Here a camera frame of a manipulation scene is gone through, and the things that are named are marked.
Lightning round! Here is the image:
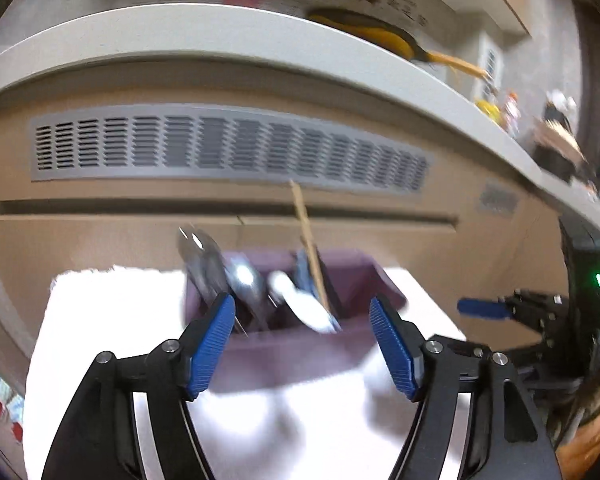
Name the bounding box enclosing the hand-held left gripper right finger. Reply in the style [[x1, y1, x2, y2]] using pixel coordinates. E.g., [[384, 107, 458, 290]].
[[368, 296, 564, 480]]

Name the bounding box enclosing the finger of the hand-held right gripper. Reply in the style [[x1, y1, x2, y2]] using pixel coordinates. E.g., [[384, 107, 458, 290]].
[[456, 289, 572, 334], [509, 341, 582, 392]]

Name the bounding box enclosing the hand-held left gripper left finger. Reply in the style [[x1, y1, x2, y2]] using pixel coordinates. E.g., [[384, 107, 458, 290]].
[[40, 292, 237, 480]]

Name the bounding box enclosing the dark metal spoon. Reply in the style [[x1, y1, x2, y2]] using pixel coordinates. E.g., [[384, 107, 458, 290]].
[[227, 255, 271, 331]]

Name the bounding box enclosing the purple utensil box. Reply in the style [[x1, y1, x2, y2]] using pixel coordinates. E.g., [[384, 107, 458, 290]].
[[183, 250, 409, 392]]

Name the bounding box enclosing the white spoon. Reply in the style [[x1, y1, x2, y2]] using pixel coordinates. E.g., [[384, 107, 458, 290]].
[[268, 270, 342, 335]]

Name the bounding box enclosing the wooden chopstick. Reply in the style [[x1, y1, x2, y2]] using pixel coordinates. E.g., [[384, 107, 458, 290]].
[[288, 180, 331, 312]]

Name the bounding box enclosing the orange clothing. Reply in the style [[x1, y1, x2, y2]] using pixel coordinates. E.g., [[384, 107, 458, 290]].
[[555, 385, 600, 480]]

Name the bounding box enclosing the shiny metal utensil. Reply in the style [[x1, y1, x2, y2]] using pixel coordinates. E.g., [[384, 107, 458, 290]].
[[177, 226, 231, 312]]

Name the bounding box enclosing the small grey vent grille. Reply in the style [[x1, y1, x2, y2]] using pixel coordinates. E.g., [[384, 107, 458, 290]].
[[479, 179, 521, 217]]

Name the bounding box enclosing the blue utensil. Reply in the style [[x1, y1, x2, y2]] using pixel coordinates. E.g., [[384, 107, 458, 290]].
[[294, 250, 314, 294]]

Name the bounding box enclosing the white towel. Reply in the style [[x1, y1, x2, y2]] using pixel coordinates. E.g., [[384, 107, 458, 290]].
[[24, 267, 469, 480]]

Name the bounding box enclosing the black pot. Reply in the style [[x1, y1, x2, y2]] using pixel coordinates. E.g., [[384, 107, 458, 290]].
[[532, 140, 579, 182]]

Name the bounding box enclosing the beige kitchen cabinet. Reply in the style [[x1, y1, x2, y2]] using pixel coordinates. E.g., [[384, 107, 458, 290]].
[[0, 100, 576, 361]]

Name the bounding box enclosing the orange capped plastic bottle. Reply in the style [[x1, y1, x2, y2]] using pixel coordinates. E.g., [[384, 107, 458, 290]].
[[502, 90, 522, 134]]

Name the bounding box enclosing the yellow packet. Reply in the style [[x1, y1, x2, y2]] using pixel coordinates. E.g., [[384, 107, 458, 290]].
[[475, 99, 502, 123]]

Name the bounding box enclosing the long grey vent grille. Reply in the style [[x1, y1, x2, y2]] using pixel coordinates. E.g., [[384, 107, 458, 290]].
[[29, 104, 434, 194]]

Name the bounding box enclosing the white figurine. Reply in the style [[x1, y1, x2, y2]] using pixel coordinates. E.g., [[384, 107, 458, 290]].
[[546, 89, 578, 116]]

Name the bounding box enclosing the yellow frying pan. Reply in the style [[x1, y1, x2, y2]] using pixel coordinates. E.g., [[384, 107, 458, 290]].
[[307, 5, 492, 82]]

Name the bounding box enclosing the grey countertop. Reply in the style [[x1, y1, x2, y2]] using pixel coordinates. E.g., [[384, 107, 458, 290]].
[[0, 2, 600, 233]]

